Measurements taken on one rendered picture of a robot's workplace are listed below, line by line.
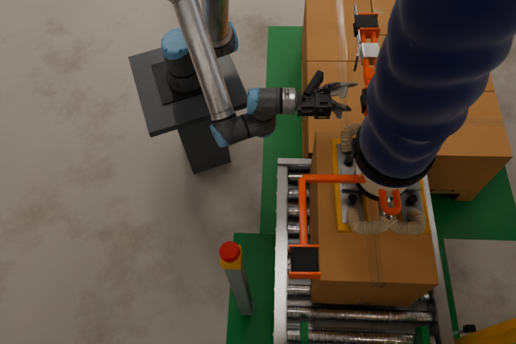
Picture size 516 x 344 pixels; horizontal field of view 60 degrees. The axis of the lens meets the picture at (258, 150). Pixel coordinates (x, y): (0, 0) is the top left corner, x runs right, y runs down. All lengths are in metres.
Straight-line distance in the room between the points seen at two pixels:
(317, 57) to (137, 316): 1.73
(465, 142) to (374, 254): 1.00
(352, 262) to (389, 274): 0.13
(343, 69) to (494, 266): 1.36
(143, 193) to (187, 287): 0.65
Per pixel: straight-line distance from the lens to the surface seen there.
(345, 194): 1.48
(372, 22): 1.76
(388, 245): 1.65
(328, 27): 2.76
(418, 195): 1.53
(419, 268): 1.66
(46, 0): 4.20
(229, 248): 1.51
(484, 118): 2.56
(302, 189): 1.35
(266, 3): 3.70
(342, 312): 1.98
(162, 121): 2.14
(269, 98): 1.48
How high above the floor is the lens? 2.48
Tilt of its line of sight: 60 degrees down
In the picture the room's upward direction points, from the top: 4 degrees counter-clockwise
